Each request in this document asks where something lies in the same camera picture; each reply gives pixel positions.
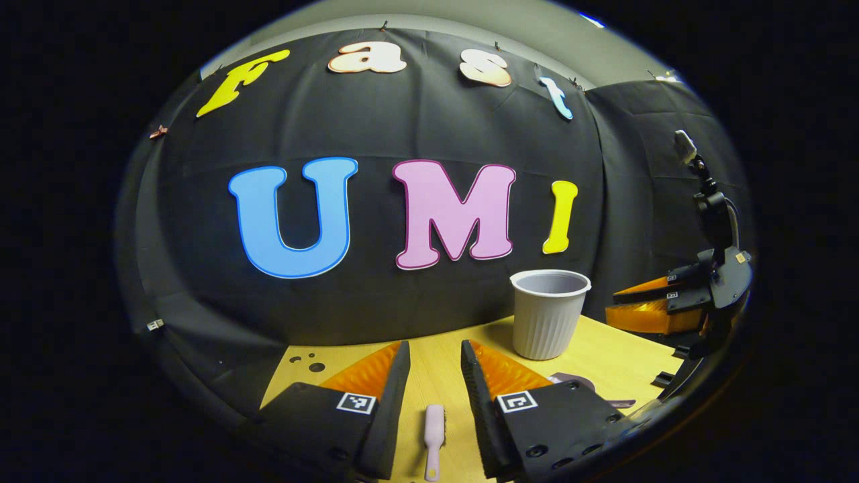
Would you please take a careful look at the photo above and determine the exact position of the small pale purple broom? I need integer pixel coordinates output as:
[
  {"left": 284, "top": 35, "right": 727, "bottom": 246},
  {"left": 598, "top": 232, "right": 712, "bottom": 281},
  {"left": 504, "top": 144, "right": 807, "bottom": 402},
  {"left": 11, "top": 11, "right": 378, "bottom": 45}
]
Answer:
[{"left": 424, "top": 404, "right": 446, "bottom": 482}]

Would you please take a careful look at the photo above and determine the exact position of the pale purple dustpan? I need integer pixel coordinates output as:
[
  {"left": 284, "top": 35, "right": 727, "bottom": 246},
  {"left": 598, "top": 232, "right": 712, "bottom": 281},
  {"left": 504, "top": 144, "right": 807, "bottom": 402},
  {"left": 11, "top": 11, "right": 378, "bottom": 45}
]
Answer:
[{"left": 549, "top": 372, "right": 637, "bottom": 410}]

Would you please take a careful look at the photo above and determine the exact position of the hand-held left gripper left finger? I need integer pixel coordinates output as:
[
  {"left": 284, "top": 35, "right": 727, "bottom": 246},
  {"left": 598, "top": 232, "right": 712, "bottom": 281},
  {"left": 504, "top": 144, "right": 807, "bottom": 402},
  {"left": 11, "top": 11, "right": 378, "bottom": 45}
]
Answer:
[{"left": 252, "top": 340, "right": 411, "bottom": 481}]

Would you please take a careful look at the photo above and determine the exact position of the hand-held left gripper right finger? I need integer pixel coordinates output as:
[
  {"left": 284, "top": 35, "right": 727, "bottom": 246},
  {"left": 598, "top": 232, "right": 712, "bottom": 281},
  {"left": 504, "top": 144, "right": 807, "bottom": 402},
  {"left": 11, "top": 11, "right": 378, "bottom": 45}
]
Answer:
[{"left": 460, "top": 339, "right": 635, "bottom": 481}]

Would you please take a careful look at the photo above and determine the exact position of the white ribbed garbage bin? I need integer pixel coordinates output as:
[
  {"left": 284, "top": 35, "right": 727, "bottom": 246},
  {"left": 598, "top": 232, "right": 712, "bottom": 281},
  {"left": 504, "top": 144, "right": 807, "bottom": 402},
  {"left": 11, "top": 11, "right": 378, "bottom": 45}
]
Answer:
[{"left": 509, "top": 269, "right": 593, "bottom": 361}]

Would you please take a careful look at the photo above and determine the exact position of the yellow wooden desktop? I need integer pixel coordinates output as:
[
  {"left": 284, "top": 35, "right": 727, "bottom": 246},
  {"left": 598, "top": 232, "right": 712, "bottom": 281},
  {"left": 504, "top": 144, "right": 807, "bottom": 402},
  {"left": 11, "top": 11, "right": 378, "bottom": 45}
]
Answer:
[{"left": 260, "top": 315, "right": 685, "bottom": 483}]

